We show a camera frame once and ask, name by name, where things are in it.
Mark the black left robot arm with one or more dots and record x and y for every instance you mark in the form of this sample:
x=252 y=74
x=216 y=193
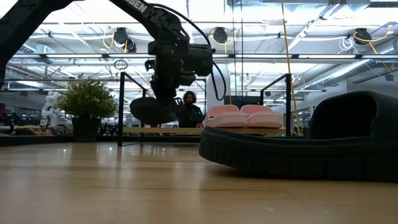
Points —
x=17 y=28

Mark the black table rail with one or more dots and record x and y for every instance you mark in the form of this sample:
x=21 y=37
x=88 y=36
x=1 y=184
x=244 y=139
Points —
x=46 y=140

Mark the large green potted plant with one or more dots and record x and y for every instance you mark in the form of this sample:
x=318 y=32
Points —
x=87 y=99

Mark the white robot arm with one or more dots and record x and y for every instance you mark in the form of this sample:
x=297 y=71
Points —
x=49 y=109

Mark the white building column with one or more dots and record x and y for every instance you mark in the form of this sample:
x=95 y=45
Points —
x=219 y=84

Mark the ceiling light track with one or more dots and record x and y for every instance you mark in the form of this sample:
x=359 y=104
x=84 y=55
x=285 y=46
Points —
x=264 y=56

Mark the person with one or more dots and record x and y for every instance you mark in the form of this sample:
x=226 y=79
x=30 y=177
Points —
x=194 y=116

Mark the pink slide sandal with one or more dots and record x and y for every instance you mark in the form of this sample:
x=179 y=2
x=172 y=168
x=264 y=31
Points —
x=264 y=119
x=225 y=119

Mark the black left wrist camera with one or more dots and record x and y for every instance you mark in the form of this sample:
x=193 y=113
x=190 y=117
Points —
x=200 y=59

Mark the dark grey slide sandal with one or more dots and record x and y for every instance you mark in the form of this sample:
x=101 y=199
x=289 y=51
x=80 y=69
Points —
x=280 y=158
x=152 y=112

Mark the black monitor screen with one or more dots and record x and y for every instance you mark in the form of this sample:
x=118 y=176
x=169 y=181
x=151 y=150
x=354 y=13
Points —
x=245 y=100

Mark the wooden background table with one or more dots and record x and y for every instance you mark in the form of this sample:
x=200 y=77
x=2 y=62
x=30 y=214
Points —
x=59 y=127

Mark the yellow vertical pole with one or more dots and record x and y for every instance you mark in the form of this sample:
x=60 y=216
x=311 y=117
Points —
x=288 y=46

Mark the black frame wooden shelf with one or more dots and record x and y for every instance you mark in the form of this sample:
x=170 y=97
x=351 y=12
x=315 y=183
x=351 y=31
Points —
x=120 y=109

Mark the silver ventilation duct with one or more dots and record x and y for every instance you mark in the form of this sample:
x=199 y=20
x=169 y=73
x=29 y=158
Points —
x=342 y=71

